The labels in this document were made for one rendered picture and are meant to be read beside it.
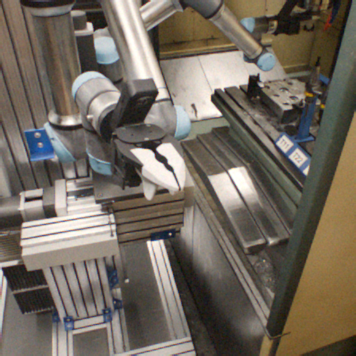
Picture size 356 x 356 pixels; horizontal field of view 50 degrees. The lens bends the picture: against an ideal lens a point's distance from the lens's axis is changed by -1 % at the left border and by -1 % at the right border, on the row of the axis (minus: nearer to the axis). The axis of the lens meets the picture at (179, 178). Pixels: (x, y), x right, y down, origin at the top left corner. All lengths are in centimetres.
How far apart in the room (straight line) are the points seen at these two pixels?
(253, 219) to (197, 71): 139
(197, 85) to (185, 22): 43
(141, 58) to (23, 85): 47
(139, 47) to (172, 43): 197
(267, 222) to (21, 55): 113
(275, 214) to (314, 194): 90
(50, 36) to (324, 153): 62
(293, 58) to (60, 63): 256
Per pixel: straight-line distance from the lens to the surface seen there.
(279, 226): 168
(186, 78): 271
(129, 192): 111
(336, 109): 72
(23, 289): 187
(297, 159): 170
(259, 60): 167
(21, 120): 123
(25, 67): 116
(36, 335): 202
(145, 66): 81
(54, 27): 91
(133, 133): 56
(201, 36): 285
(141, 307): 200
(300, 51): 331
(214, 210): 157
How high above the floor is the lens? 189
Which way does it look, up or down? 39 degrees down
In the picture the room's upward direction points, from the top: straight up
